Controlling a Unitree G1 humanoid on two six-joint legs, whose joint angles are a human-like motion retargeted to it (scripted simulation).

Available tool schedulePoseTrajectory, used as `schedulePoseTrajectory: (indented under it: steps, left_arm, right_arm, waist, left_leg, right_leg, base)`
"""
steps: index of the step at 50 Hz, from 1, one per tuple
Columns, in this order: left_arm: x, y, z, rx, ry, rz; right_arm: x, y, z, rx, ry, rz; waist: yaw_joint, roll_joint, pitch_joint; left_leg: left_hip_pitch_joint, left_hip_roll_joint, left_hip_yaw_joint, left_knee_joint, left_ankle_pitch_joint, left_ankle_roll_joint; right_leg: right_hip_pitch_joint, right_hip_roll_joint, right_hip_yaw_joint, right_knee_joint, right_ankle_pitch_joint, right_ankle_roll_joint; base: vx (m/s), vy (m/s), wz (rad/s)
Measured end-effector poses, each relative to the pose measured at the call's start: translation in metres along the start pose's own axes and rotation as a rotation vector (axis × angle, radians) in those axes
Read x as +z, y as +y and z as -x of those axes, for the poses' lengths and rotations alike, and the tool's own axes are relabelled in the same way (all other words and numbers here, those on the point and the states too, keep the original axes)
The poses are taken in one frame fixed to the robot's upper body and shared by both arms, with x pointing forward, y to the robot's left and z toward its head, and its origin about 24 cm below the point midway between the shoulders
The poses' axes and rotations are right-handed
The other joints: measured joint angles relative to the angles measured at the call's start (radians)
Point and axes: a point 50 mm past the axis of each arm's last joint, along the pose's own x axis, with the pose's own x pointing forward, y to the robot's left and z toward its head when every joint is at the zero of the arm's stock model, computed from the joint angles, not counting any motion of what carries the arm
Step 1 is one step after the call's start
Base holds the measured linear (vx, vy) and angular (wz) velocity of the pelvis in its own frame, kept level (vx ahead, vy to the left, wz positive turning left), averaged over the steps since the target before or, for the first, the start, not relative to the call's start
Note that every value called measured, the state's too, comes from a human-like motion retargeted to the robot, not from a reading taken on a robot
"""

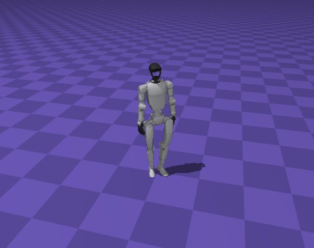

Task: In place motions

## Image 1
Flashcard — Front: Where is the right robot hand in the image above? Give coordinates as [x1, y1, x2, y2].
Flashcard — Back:
[138, 122, 145, 135]

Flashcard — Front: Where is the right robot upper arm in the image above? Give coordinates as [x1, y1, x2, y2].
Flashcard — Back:
[138, 84, 147, 110]

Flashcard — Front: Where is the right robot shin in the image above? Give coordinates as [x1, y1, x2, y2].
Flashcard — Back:
[147, 150, 154, 169]

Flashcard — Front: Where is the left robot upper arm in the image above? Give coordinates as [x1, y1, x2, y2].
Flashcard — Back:
[165, 81, 176, 105]

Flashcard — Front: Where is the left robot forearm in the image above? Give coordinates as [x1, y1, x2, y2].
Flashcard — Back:
[169, 104, 176, 118]

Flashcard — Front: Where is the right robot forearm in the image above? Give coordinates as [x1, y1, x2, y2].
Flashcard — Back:
[137, 104, 145, 126]

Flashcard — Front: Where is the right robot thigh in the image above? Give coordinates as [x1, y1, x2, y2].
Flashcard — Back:
[143, 119, 154, 151]

